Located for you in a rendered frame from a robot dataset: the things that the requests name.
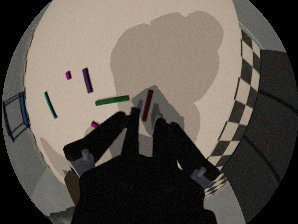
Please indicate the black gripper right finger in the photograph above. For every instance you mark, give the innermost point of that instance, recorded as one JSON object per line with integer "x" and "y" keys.
{"x": 189, "y": 157}

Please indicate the purple rod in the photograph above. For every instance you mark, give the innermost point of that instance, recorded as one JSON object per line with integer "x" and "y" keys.
{"x": 87, "y": 80}

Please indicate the dark red rod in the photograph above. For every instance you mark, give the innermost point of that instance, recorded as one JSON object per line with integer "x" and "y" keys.
{"x": 147, "y": 105}

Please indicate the green rod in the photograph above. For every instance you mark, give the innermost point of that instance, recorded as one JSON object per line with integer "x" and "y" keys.
{"x": 112, "y": 100}

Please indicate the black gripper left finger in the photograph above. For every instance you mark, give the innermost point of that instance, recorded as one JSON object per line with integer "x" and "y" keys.
{"x": 81, "y": 154}

